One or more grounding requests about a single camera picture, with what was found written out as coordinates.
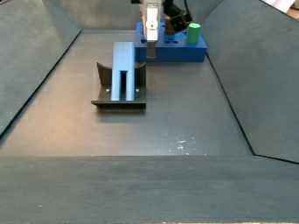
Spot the black regrasp fixture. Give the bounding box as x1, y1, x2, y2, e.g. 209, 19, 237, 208
90, 63, 145, 109

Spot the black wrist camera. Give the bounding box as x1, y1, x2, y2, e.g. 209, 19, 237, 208
162, 0, 192, 32

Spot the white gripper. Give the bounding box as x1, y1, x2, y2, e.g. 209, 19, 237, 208
140, 0, 161, 58

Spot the brown cylinder peg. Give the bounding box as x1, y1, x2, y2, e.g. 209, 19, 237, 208
164, 16, 174, 35

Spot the blue shape-sorter base block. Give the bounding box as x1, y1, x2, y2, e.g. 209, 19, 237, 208
134, 22, 206, 62

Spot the green hexagonal peg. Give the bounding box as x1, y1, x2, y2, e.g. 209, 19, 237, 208
185, 23, 201, 44

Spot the light blue square-circle object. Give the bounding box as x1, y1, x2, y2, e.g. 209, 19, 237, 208
110, 42, 136, 101

